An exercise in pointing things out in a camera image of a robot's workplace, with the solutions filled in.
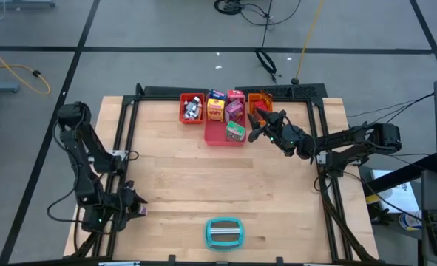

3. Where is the red plastic basket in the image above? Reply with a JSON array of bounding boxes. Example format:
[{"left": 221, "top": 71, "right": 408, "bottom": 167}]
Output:
[{"left": 179, "top": 92, "right": 206, "bottom": 125}]

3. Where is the orange taco seasoning packet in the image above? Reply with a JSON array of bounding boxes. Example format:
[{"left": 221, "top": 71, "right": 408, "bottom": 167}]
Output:
[{"left": 257, "top": 90, "right": 274, "bottom": 106}]

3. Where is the grey furniture base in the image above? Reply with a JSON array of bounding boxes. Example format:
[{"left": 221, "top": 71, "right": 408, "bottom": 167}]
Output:
[
  {"left": 0, "top": 0, "right": 56, "bottom": 10},
  {"left": 0, "top": 81, "right": 21, "bottom": 95}
]

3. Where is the black desk bar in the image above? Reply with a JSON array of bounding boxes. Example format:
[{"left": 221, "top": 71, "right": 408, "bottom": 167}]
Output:
[{"left": 361, "top": 152, "right": 437, "bottom": 197}]

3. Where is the yellow cable with black plug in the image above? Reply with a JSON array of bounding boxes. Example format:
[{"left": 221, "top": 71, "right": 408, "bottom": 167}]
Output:
[
  {"left": 290, "top": 0, "right": 325, "bottom": 85},
  {"left": 0, "top": 38, "right": 52, "bottom": 96}
]

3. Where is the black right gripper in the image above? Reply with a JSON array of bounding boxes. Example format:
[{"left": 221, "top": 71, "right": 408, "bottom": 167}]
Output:
[{"left": 246, "top": 107, "right": 316, "bottom": 160}]

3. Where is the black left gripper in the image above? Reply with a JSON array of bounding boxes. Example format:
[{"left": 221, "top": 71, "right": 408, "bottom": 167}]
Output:
[{"left": 81, "top": 183, "right": 149, "bottom": 233}]

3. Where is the purple Raisin Bran cereal box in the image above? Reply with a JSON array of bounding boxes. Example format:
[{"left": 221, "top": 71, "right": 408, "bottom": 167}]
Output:
[{"left": 224, "top": 98, "right": 245, "bottom": 124}]

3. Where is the red plastic tray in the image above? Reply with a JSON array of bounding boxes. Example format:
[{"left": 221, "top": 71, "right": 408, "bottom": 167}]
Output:
[{"left": 203, "top": 92, "right": 247, "bottom": 148}]

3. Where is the orange plastic basket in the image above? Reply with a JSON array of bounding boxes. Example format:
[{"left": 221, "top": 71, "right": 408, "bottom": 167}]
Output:
[{"left": 247, "top": 92, "right": 274, "bottom": 125}]

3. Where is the black cable with loop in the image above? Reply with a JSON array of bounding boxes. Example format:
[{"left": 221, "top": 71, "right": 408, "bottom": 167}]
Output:
[{"left": 254, "top": 0, "right": 282, "bottom": 85}]

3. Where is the white paper sheet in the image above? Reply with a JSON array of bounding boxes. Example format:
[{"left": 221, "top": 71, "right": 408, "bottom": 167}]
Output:
[{"left": 368, "top": 168, "right": 421, "bottom": 216}]

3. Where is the coiled black floor cable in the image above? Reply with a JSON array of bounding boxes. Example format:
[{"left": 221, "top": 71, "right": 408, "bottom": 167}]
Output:
[{"left": 213, "top": 0, "right": 303, "bottom": 27}]

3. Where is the steel box grater teal base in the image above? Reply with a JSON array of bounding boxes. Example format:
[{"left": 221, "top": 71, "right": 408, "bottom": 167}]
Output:
[{"left": 203, "top": 216, "right": 245, "bottom": 253}]

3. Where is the yellow Corn Pops cereal box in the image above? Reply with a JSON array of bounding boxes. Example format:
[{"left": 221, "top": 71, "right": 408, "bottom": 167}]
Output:
[{"left": 206, "top": 98, "right": 226, "bottom": 122}]

